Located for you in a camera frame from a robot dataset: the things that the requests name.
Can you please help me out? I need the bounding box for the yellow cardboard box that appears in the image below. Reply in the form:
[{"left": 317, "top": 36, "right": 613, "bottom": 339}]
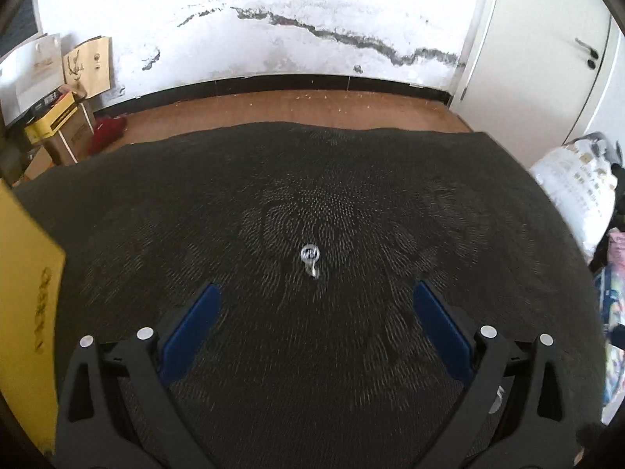
[{"left": 0, "top": 178, "right": 67, "bottom": 453}]

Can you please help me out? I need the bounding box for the silver ring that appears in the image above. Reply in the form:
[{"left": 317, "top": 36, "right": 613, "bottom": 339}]
[{"left": 300, "top": 243, "right": 322, "bottom": 279}]

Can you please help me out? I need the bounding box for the black door handle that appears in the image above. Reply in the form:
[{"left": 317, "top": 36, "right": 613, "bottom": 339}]
[{"left": 574, "top": 38, "right": 602, "bottom": 70}]

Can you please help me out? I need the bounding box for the red cloth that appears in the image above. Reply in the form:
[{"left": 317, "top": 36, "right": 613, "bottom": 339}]
[{"left": 87, "top": 116, "right": 127, "bottom": 156}]

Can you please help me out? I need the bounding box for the pink printed packet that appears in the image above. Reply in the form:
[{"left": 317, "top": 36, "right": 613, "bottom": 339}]
[{"left": 605, "top": 232, "right": 625, "bottom": 275}]

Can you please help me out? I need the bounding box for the white paper bag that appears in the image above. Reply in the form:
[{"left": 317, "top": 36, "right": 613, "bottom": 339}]
[{"left": 0, "top": 34, "right": 64, "bottom": 126}]

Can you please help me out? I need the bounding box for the colourful picture book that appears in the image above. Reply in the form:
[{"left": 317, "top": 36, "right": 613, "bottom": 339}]
[{"left": 593, "top": 269, "right": 625, "bottom": 406}]

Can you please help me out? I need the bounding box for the white door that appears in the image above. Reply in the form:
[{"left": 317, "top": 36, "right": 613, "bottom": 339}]
[{"left": 449, "top": 0, "right": 614, "bottom": 145}]

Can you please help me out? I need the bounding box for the yellow carton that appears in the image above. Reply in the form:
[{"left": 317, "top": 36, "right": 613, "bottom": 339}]
[{"left": 24, "top": 93, "right": 80, "bottom": 145}]

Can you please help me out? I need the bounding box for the brown paper bag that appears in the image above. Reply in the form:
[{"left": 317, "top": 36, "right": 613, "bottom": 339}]
[{"left": 62, "top": 36, "right": 114, "bottom": 101}]

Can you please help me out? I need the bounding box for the black bag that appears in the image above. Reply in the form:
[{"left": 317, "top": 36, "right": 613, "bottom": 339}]
[{"left": 607, "top": 141, "right": 625, "bottom": 235}]

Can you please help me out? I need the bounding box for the dark floral mat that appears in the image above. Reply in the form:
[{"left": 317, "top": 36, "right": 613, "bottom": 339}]
[{"left": 12, "top": 122, "right": 607, "bottom": 469}]

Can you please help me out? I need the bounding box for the tan cardboard carton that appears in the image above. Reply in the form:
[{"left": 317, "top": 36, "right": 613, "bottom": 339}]
[{"left": 41, "top": 102, "right": 96, "bottom": 166}]

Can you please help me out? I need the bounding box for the white framed writing tablet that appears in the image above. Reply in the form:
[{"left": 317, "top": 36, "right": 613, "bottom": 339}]
[{"left": 6, "top": 0, "right": 44, "bottom": 46}]

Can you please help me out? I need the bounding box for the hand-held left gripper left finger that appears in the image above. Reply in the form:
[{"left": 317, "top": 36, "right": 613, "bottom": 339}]
[{"left": 56, "top": 281, "right": 221, "bottom": 469}]

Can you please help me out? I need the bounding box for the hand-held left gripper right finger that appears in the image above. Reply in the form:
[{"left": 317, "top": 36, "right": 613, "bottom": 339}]
[{"left": 412, "top": 280, "right": 582, "bottom": 469}]

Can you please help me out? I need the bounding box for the white printed sack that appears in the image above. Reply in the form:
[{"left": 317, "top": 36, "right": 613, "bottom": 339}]
[{"left": 530, "top": 133, "right": 621, "bottom": 256}]

